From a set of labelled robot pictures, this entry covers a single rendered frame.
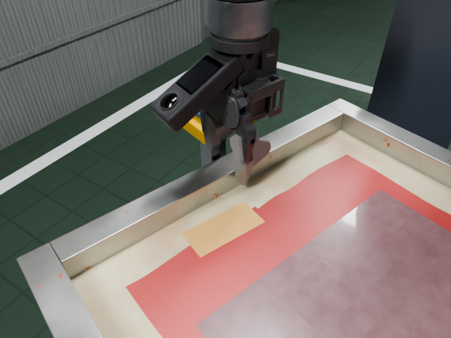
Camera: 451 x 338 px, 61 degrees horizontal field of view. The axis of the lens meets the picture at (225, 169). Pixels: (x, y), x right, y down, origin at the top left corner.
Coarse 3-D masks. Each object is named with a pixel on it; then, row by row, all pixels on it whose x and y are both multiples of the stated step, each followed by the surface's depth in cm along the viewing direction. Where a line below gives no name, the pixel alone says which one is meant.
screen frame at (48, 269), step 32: (288, 128) 64; (320, 128) 65; (352, 128) 68; (384, 128) 64; (224, 160) 57; (416, 160) 60; (448, 160) 57; (160, 192) 52; (192, 192) 52; (224, 192) 57; (96, 224) 47; (128, 224) 47; (160, 224) 51; (32, 256) 44; (64, 256) 44; (96, 256) 46; (32, 288) 40; (64, 288) 40; (64, 320) 38
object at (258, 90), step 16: (272, 32) 46; (224, 48) 43; (240, 48) 43; (256, 48) 43; (272, 48) 48; (256, 64) 48; (272, 64) 49; (240, 80) 47; (256, 80) 49; (272, 80) 50; (224, 96) 48; (240, 96) 47; (256, 96) 48; (272, 96) 50; (224, 112) 49; (256, 112) 51; (272, 112) 51
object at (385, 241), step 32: (352, 160) 63; (288, 192) 57; (320, 192) 57; (352, 192) 57; (384, 192) 57; (288, 224) 52; (320, 224) 52; (352, 224) 52; (384, 224) 52; (416, 224) 52; (448, 224) 52; (320, 256) 48; (352, 256) 48; (384, 256) 48; (416, 256) 48; (448, 256) 48; (384, 288) 44; (416, 288) 44; (448, 288) 44; (416, 320) 41; (448, 320) 41
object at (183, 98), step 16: (208, 64) 45; (224, 64) 44; (240, 64) 45; (192, 80) 45; (208, 80) 44; (224, 80) 45; (160, 96) 46; (176, 96) 44; (192, 96) 43; (208, 96) 45; (160, 112) 44; (176, 112) 43; (192, 112) 44; (176, 128) 44
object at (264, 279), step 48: (240, 240) 50; (288, 240) 50; (144, 288) 44; (192, 288) 44; (240, 288) 44; (288, 288) 44; (336, 288) 44; (192, 336) 40; (240, 336) 40; (288, 336) 40; (336, 336) 40; (384, 336) 40
